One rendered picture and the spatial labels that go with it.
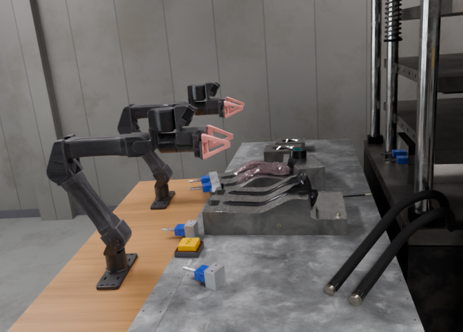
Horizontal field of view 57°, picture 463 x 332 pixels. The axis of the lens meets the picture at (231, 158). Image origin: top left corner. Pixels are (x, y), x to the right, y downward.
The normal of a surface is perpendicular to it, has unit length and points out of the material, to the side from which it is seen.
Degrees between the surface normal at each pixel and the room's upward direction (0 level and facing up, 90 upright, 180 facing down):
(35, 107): 90
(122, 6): 90
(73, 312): 0
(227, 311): 0
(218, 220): 90
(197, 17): 90
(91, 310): 0
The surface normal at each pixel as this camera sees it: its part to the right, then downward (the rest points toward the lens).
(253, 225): -0.18, 0.28
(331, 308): -0.08, -0.96
